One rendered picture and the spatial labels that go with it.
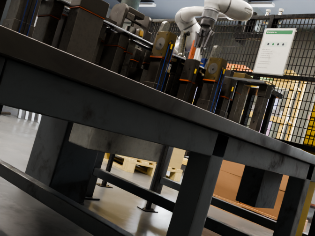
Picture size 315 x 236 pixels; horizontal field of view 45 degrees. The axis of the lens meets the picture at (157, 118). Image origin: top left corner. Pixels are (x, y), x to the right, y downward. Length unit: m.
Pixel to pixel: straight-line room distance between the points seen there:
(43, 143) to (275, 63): 1.54
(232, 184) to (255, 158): 2.66
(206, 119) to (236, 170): 3.05
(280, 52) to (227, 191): 1.95
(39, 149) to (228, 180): 2.19
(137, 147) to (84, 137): 0.21
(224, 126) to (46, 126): 1.62
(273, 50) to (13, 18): 1.71
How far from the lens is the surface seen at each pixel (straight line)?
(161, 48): 1.74
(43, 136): 2.56
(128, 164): 4.86
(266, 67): 2.58
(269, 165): 1.56
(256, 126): 2.00
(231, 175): 4.10
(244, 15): 2.30
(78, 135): 1.20
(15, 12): 1.38
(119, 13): 2.06
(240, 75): 2.27
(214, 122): 1.08
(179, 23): 2.75
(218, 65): 1.96
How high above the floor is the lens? 0.61
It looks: 2 degrees up
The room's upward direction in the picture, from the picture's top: 16 degrees clockwise
